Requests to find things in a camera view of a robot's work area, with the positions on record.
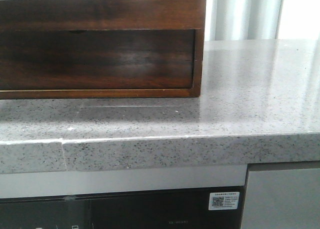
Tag dark wooden drawer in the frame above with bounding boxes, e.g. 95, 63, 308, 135
0, 30, 194, 90

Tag dark wooden drawer cabinet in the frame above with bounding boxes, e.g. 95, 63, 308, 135
0, 0, 206, 99

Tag black built-in appliance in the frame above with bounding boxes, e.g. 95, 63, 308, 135
0, 186, 244, 229

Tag white QR code sticker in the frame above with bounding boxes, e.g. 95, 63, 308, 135
208, 191, 240, 211

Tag white curtain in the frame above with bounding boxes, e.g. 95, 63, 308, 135
204, 0, 284, 41

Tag grey cabinet door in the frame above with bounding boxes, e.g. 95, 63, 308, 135
241, 161, 320, 229

